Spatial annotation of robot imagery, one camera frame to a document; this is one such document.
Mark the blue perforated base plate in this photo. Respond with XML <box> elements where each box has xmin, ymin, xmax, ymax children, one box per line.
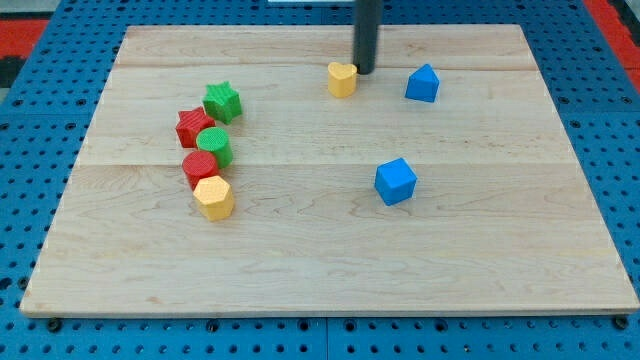
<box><xmin>1</xmin><ymin>0</ymin><xmax>639</xmax><ymax>359</ymax></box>

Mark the wooden board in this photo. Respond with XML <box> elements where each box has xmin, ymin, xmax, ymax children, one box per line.
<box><xmin>20</xmin><ymin>25</ymin><xmax>639</xmax><ymax>318</ymax></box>

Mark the green star block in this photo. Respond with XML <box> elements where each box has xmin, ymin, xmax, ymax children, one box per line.
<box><xmin>202</xmin><ymin>81</ymin><xmax>242</xmax><ymax>125</ymax></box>

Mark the blue triangle block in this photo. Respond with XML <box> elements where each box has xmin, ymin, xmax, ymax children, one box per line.
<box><xmin>405</xmin><ymin>64</ymin><xmax>440</xmax><ymax>103</ymax></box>

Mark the green cylinder block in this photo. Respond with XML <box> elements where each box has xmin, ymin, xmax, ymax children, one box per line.
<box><xmin>196</xmin><ymin>127</ymin><xmax>233</xmax><ymax>168</ymax></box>

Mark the yellow heart block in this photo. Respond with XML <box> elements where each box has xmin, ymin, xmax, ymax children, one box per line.
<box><xmin>327</xmin><ymin>62</ymin><xmax>357</xmax><ymax>98</ymax></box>

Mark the red cylinder block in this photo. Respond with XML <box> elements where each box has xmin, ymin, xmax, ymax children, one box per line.
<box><xmin>182</xmin><ymin>150</ymin><xmax>219</xmax><ymax>190</ymax></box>

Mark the blue cube block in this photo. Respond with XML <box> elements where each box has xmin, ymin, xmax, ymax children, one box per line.
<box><xmin>374</xmin><ymin>158</ymin><xmax>417</xmax><ymax>206</ymax></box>

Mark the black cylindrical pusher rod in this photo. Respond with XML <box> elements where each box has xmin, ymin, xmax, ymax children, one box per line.
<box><xmin>352</xmin><ymin>0</ymin><xmax>383</xmax><ymax>75</ymax></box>

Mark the red star block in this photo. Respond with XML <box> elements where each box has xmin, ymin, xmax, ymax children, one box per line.
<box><xmin>175</xmin><ymin>107</ymin><xmax>216</xmax><ymax>148</ymax></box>

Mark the yellow hexagon block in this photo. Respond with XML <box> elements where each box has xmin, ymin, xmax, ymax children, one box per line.
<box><xmin>193</xmin><ymin>176</ymin><xmax>235</xmax><ymax>221</ymax></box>

